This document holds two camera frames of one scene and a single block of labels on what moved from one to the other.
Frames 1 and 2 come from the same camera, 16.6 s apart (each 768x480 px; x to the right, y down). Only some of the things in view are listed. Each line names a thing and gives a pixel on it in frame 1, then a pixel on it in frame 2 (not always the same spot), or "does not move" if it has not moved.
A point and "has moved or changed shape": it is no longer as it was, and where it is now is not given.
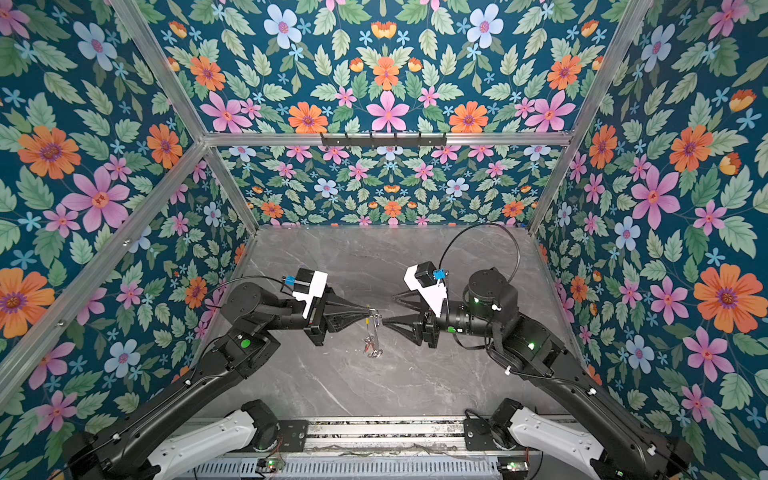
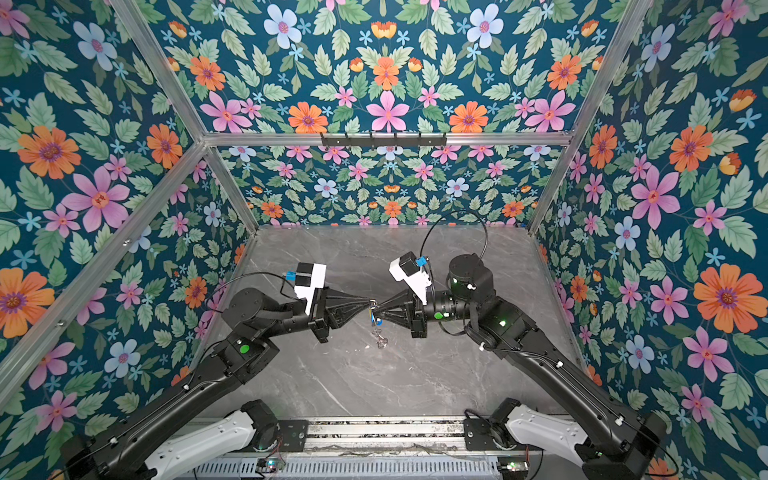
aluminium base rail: [385, 437] does not move
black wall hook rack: [383, 141] does not move
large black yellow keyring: [371, 341] has moved or changed shape
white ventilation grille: [355, 468] does not move
